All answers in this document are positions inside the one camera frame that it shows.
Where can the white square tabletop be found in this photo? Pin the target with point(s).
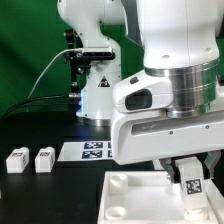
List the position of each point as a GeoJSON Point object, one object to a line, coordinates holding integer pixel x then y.
{"type": "Point", "coordinates": [151, 198]}

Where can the white tag sheet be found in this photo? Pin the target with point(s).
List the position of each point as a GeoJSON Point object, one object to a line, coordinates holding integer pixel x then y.
{"type": "Point", "coordinates": [85, 151]}

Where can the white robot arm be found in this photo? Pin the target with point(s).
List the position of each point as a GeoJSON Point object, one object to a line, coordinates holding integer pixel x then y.
{"type": "Point", "coordinates": [174, 107]}

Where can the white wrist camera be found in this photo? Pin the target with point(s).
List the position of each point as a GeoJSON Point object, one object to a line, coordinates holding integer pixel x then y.
{"type": "Point", "coordinates": [142, 92]}

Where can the black camera stand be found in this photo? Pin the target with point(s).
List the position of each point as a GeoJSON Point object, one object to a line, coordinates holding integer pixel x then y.
{"type": "Point", "coordinates": [95, 69]}

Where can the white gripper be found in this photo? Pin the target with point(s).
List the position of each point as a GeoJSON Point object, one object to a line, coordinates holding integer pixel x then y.
{"type": "Point", "coordinates": [143, 136]}

